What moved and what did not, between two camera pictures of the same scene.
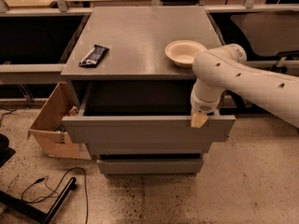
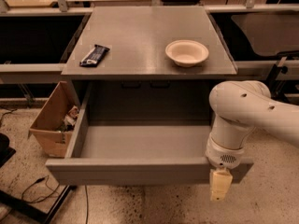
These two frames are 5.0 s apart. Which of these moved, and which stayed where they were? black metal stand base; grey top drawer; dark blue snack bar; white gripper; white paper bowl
Moved: grey top drawer; white gripper
Stayed: black metal stand base; white paper bowl; dark blue snack bar
